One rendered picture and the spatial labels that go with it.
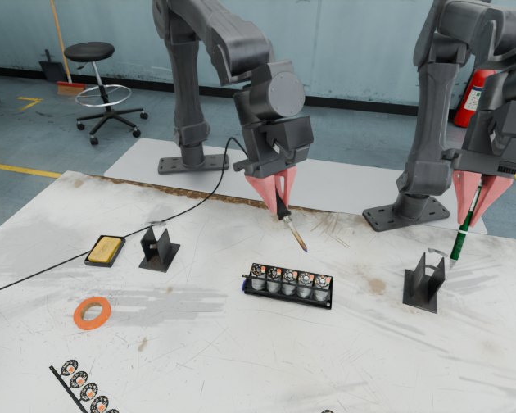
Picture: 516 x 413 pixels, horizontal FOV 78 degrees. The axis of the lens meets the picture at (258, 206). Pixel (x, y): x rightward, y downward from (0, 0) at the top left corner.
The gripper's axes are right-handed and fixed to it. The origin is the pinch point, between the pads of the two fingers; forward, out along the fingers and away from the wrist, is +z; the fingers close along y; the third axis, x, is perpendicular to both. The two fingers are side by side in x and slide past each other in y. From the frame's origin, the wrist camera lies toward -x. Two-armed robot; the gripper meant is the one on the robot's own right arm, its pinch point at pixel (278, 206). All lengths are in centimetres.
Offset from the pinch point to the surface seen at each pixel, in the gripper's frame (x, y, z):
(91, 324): 11.1, -34.4, 10.3
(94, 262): 22.9, -31.2, 4.0
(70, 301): 18.4, -37.1, 7.8
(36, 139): 265, -53, -35
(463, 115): 110, 248, 32
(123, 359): 4.4, -31.6, 15.0
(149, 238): 18.8, -20.2, 2.4
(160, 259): 18.5, -19.7, 7.3
